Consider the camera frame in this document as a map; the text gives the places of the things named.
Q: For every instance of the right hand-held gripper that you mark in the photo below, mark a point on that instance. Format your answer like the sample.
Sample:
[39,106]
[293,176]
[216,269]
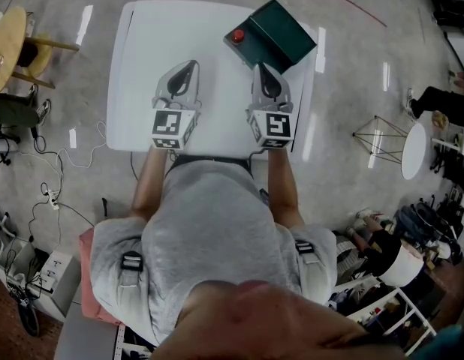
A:
[277,126]

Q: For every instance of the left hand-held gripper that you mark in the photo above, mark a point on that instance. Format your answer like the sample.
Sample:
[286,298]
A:
[168,126]

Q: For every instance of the dark green box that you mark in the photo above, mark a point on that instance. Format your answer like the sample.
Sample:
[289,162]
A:
[284,36]

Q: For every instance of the red round object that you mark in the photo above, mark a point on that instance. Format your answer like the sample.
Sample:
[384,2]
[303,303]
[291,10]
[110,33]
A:
[238,35]

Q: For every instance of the person's left forearm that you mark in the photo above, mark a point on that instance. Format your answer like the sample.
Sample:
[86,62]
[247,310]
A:
[149,178]

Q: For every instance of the person's right forearm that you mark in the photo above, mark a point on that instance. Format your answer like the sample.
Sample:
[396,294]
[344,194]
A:
[281,186]

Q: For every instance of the white shelving rack with items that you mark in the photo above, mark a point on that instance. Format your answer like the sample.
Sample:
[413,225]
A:
[371,304]

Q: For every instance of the person's grey t-shirt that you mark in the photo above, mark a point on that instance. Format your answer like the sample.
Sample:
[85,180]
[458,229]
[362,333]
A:
[213,219]

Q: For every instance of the brown bag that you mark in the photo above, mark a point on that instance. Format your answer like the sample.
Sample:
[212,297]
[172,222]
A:
[27,54]

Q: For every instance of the white power strip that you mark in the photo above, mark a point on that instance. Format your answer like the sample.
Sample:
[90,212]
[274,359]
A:
[53,201]

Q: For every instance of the round wooden table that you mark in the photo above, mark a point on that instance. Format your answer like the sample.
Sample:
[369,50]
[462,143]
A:
[6,43]

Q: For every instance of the pink seat cushion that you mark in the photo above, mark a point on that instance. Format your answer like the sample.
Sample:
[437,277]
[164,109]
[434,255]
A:
[89,276]

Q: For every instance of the white bucket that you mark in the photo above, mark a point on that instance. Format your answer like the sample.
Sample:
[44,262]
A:
[402,268]

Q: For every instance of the white drawer cabinet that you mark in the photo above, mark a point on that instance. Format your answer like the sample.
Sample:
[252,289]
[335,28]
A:
[57,276]

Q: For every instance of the person's head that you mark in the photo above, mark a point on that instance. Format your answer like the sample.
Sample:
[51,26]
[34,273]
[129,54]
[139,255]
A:
[273,324]

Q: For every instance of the teal head mount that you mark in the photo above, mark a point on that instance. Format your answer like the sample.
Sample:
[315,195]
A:
[449,345]

